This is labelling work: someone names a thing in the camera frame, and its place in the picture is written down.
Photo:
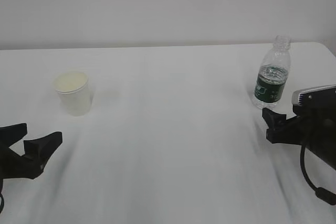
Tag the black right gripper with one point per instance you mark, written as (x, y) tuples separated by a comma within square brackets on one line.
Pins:
[(315, 125)]

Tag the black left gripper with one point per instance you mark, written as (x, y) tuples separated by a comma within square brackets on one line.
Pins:
[(37, 152)]

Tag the clear green-label water bottle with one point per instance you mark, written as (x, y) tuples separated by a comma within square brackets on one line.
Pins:
[(273, 74)]

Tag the white paper cup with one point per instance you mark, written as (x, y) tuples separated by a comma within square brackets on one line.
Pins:
[(73, 91)]

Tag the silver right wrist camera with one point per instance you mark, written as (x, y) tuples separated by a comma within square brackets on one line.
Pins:
[(315, 97)]

